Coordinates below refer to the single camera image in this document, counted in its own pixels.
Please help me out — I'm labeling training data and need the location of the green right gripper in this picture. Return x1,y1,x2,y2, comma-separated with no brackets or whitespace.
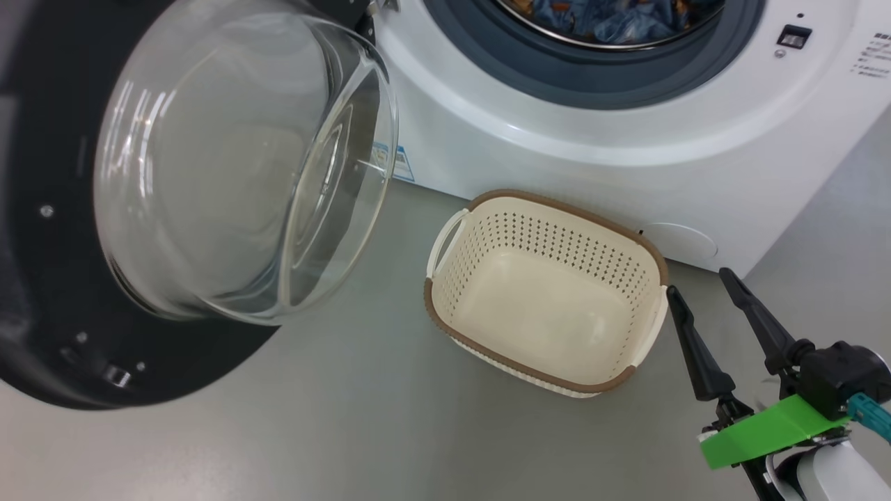
665,267,852,471

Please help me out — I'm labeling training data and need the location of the blue bear print garment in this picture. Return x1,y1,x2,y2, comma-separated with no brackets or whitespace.
571,0,725,45

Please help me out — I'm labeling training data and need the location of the black glass washing machine door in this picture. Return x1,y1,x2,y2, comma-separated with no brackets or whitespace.
0,0,402,411

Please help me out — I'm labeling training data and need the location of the cream plastic laundry basket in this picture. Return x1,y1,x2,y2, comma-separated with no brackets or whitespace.
423,189,671,399

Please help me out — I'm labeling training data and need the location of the white washing machine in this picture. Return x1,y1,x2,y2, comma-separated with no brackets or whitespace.
306,0,891,280

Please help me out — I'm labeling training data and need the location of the teal right camera plug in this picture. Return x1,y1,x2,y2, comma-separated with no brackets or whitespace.
845,392,891,443

